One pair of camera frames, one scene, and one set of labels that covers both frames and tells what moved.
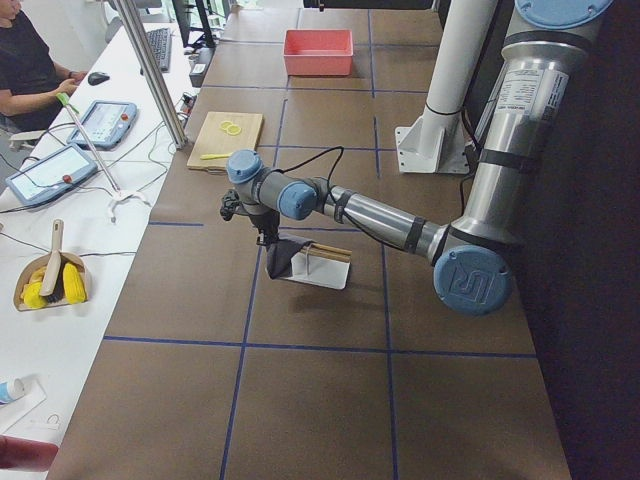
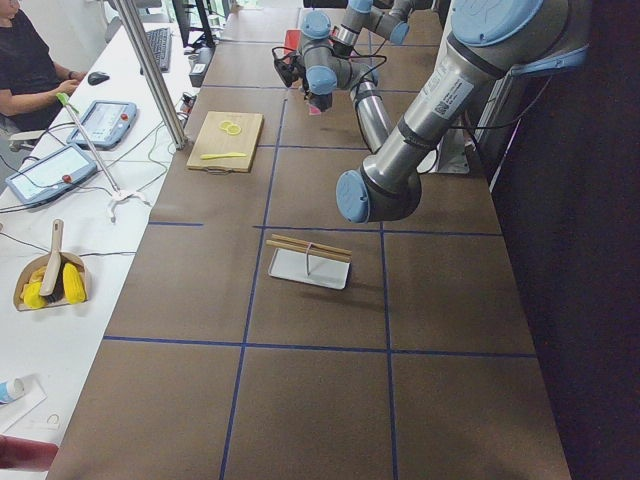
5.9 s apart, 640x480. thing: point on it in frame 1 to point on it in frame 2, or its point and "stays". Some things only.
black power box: [200, 64] stays
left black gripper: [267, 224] to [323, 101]
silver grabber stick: [118, 194] stays
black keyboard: [162, 46] stays
